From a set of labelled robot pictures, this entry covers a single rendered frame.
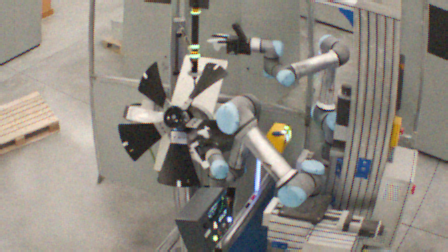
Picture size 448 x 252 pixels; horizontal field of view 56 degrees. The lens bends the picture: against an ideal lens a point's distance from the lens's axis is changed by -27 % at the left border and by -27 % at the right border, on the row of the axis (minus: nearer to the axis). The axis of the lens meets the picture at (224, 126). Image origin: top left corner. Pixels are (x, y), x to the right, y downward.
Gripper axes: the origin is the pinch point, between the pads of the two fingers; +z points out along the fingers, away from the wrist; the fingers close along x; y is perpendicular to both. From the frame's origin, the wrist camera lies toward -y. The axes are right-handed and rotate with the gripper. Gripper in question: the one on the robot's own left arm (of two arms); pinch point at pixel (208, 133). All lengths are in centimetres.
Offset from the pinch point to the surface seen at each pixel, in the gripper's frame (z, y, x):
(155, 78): 34.4, 19.3, -20.3
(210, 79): 19.2, -7.9, -19.6
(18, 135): 221, 178, 81
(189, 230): -77, 25, -3
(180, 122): 8.7, 11.6, -4.6
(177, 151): 4.7, 15.9, 9.0
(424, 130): 106, -243, 114
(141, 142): 20.0, 33.6, 8.3
